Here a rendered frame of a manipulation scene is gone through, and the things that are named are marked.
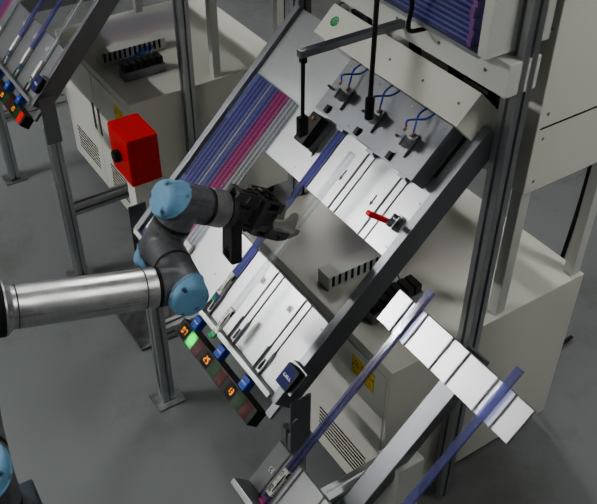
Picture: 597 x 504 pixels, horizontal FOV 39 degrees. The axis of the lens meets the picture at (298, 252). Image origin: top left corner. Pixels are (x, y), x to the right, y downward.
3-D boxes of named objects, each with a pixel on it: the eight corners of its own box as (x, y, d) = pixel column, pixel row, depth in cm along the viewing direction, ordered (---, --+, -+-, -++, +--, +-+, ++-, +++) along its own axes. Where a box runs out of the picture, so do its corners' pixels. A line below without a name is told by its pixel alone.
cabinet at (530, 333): (374, 523, 237) (390, 374, 197) (246, 366, 281) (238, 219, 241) (540, 422, 264) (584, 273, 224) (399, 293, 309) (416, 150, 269)
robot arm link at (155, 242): (141, 286, 158) (167, 239, 154) (125, 250, 166) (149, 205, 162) (177, 292, 163) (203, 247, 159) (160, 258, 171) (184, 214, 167)
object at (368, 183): (395, 264, 177) (383, 257, 173) (236, 124, 219) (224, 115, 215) (496, 137, 172) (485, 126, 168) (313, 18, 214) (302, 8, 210)
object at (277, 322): (283, 397, 181) (274, 394, 178) (148, 233, 223) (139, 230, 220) (337, 328, 178) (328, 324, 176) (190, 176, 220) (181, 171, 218)
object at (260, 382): (286, 403, 183) (266, 397, 178) (152, 240, 225) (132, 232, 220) (290, 399, 183) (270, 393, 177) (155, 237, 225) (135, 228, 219)
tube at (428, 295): (266, 504, 159) (263, 504, 158) (262, 499, 160) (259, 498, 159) (435, 294, 151) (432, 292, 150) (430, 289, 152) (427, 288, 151)
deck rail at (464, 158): (292, 409, 182) (274, 404, 177) (286, 403, 183) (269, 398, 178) (503, 141, 171) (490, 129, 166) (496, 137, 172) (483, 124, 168)
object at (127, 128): (142, 351, 286) (110, 158, 236) (113, 310, 302) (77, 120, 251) (204, 324, 296) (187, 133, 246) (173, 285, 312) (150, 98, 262)
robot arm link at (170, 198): (140, 204, 160) (159, 167, 157) (186, 213, 168) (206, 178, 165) (157, 229, 156) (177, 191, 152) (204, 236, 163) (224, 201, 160)
